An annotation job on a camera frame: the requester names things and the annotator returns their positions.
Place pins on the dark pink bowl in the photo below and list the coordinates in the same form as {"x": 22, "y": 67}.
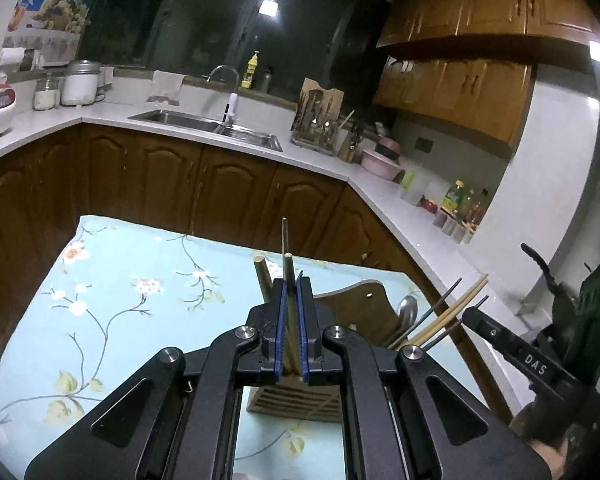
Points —
{"x": 387, "y": 146}

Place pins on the wooden upper cabinets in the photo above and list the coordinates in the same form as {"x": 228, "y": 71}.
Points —
{"x": 480, "y": 5}

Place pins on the curved kitchen faucet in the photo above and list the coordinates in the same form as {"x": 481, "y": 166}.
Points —
{"x": 231, "y": 105}

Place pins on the metal spoon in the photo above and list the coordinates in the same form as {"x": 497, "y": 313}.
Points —
{"x": 408, "y": 308}

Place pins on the metal chopstick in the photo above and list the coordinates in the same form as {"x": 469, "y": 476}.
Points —
{"x": 450, "y": 327}
{"x": 442, "y": 297}
{"x": 284, "y": 245}

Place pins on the small spice jar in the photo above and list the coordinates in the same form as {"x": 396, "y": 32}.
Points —
{"x": 439, "y": 218}
{"x": 450, "y": 226}

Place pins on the white metal-lidded pot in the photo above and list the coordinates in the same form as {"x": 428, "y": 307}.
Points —
{"x": 80, "y": 85}

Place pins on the white plastic pitcher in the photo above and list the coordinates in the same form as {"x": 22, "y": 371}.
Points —
{"x": 414, "y": 189}

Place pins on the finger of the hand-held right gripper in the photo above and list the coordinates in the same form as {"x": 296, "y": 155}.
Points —
{"x": 510, "y": 352}

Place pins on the fruit and palm wall poster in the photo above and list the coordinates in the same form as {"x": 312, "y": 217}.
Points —
{"x": 60, "y": 10}

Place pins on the wooden cabinets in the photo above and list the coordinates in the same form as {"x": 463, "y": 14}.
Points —
{"x": 180, "y": 180}
{"x": 480, "y": 5}

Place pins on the white container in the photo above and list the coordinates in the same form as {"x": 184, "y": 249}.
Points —
{"x": 106, "y": 79}

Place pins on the grey dish cloth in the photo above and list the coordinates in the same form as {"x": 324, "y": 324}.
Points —
{"x": 166, "y": 87}

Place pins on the glass storage jar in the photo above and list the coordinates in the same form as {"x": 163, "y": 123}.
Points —
{"x": 46, "y": 96}

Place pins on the stainless steel sink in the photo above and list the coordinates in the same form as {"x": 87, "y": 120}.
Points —
{"x": 205, "y": 127}

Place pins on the amber cooking oil bottle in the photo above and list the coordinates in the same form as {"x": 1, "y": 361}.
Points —
{"x": 475, "y": 207}

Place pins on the dark wall outlet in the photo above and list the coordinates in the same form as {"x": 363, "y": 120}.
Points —
{"x": 424, "y": 145}

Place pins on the green drink bottle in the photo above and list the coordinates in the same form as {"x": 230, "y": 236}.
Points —
{"x": 451, "y": 197}

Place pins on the pink plastic basin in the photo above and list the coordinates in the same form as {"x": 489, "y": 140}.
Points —
{"x": 380, "y": 166}

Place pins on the wooden knife block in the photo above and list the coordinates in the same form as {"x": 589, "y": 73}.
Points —
{"x": 352, "y": 147}

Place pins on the paper towel roll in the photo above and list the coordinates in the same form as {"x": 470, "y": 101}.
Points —
{"x": 11, "y": 60}

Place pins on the wooden lower cabinets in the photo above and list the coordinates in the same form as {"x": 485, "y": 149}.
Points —
{"x": 180, "y": 180}

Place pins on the dark kitchen window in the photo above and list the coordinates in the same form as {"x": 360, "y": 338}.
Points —
{"x": 205, "y": 20}

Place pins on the floral light blue tablecloth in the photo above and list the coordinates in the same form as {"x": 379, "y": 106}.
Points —
{"x": 130, "y": 340}

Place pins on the wooden utensil holder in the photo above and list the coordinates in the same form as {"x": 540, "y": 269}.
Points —
{"x": 300, "y": 402}

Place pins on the small red container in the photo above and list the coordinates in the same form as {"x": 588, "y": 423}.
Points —
{"x": 428, "y": 206}

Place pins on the person's right hand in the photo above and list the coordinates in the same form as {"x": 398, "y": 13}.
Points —
{"x": 532, "y": 426}

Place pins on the wooden chopstick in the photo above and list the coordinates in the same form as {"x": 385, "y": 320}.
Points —
{"x": 290, "y": 305}
{"x": 455, "y": 310}
{"x": 460, "y": 296}
{"x": 262, "y": 277}

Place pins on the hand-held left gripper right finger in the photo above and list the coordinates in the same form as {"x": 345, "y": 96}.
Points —
{"x": 304, "y": 330}

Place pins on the yellow dish soap bottle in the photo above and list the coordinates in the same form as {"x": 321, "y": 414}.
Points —
{"x": 250, "y": 72}

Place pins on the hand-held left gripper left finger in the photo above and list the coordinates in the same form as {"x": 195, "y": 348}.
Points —
{"x": 279, "y": 330}

